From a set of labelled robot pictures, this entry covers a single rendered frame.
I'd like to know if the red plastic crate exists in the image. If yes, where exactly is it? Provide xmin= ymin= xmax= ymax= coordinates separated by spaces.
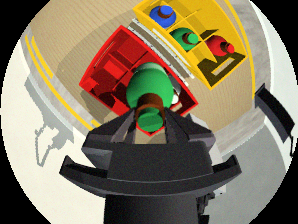
xmin=79 ymin=25 xmax=198 ymax=116

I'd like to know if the blue bottle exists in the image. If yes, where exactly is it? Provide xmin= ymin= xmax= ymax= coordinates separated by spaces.
xmin=149 ymin=5 xmax=177 ymax=29

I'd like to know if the yellow plastic crate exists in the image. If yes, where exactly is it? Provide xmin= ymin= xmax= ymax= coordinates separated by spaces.
xmin=133 ymin=0 xmax=248 ymax=90

